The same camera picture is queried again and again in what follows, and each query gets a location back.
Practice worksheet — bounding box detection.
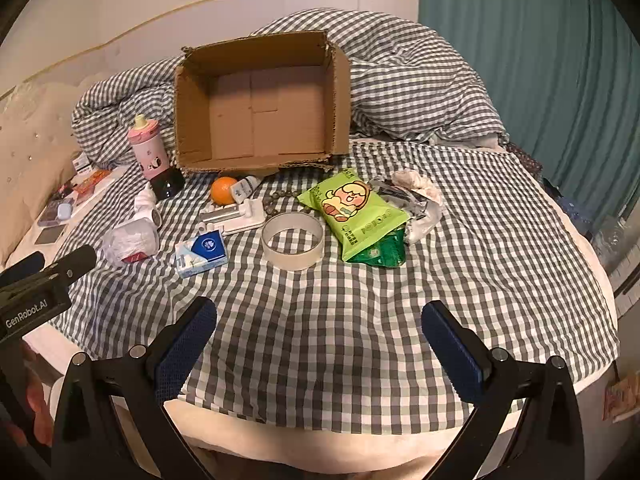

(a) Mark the orange packet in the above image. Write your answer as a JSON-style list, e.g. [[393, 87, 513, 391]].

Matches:
[[74, 169, 112, 196]]

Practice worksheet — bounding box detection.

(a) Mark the white tape roll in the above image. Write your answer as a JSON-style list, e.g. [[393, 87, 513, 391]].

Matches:
[[261, 213, 325, 272]]

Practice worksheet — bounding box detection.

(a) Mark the pink drinking bottle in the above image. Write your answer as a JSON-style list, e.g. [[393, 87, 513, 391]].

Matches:
[[126, 114, 168, 180]]

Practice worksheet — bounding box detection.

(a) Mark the crumpled white cloth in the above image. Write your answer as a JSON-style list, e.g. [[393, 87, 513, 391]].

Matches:
[[390, 169, 445, 207]]

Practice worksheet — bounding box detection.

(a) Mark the dark printed packet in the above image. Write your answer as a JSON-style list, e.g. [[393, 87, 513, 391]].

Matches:
[[50, 182, 81, 206]]

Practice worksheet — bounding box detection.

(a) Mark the grey checkered quilt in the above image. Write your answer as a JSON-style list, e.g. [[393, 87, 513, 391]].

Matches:
[[71, 8, 511, 168]]

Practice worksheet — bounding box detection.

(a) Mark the dark phone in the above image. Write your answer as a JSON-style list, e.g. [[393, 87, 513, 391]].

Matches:
[[34, 224, 67, 246]]

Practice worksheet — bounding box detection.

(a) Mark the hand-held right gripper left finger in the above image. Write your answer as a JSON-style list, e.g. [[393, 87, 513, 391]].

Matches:
[[50, 296, 218, 480]]

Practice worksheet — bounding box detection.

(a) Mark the teal curtain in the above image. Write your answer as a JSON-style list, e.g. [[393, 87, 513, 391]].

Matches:
[[417, 0, 640, 233]]

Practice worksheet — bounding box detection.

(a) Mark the brown bead bracelet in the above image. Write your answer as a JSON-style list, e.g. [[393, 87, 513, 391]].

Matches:
[[260, 186, 303, 218]]

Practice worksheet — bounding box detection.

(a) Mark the dark green packet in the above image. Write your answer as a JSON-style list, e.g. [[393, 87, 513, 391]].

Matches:
[[348, 227, 407, 267]]

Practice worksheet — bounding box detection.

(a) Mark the light green snack packet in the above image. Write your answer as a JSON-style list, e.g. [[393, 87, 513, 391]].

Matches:
[[296, 167, 412, 262]]

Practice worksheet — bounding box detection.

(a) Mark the grey checkered bed sheet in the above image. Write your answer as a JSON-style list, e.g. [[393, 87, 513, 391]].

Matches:
[[47, 137, 621, 433]]

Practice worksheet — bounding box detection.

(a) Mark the black bowl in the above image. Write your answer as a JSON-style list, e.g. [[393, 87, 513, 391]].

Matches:
[[150, 167, 186, 200]]

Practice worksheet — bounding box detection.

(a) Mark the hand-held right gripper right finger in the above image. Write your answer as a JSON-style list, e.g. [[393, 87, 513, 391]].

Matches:
[[421, 301, 586, 480]]

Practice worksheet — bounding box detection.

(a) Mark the brown cardboard box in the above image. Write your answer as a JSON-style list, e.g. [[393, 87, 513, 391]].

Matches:
[[172, 30, 352, 177]]

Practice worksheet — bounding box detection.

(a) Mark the pink printed packet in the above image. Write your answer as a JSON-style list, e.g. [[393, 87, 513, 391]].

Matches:
[[602, 377, 640, 423]]

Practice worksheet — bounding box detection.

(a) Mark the beige pillow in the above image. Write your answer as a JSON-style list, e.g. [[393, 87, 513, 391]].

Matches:
[[0, 80, 93, 263]]

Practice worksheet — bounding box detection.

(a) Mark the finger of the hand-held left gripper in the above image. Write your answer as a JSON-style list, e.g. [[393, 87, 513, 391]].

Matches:
[[0, 251, 47, 287], [42, 245, 98, 283]]

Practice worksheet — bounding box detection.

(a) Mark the silver foil packet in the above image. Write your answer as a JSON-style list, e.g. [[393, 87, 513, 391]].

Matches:
[[370, 176, 443, 245]]

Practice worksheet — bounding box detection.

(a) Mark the light blue case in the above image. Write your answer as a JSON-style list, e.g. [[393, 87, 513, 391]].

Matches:
[[39, 200, 76, 224]]

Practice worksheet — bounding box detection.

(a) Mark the blue tissue pack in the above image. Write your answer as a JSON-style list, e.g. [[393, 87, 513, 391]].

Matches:
[[174, 231, 229, 279]]

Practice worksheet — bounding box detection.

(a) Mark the orange fruit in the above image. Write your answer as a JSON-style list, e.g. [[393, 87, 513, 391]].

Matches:
[[210, 177, 238, 206]]

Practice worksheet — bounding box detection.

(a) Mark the cream blanket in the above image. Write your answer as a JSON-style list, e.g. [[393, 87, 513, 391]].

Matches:
[[112, 395, 526, 480]]

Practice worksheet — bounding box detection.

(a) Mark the clear plastic bottle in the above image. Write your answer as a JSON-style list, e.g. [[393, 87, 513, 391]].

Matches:
[[590, 215, 636, 273]]

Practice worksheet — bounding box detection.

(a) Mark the person's left hand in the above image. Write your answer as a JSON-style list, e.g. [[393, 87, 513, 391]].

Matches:
[[0, 342, 55, 461]]

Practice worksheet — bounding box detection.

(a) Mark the white clear packet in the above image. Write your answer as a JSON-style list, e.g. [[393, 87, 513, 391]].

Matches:
[[197, 199, 268, 235]]

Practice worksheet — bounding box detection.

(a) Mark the small white bottle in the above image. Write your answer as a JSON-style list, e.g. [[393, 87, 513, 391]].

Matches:
[[134, 182, 162, 231]]

